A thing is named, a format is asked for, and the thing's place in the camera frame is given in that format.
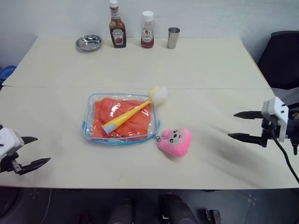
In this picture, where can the steel cup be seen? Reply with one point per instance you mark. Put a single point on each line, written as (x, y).
(173, 38)

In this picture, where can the blue plastic container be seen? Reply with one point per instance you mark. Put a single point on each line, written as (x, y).
(7, 72)

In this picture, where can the short red ketchup bottle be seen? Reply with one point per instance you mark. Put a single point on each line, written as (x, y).
(147, 32)

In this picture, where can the yellow sponge bottle brush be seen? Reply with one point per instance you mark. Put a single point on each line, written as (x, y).
(130, 113)

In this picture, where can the tall brown sauce bottle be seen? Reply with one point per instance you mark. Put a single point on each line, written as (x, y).
(117, 29)

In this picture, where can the round steel bowl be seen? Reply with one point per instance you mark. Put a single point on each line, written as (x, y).
(89, 42)

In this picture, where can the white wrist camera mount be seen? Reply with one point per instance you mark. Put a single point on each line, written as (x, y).
(9, 142)
(276, 109)

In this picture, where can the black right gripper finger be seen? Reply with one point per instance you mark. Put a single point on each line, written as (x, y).
(248, 114)
(245, 137)

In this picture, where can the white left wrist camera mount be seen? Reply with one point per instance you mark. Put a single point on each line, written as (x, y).
(9, 142)

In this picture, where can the black office chair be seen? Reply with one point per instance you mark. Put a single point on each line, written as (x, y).
(282, 60)

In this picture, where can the clear pouch with orange cloth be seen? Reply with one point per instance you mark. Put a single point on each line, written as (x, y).
(121, 117)

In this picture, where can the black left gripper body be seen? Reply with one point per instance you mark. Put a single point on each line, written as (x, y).
(9, 166)

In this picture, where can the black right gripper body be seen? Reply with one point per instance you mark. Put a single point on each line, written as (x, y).
(268, 133)

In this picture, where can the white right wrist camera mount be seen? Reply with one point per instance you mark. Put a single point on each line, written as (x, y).
(276, 109)

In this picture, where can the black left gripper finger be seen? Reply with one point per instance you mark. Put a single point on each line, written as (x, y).
(30, 140)
(35, 163)

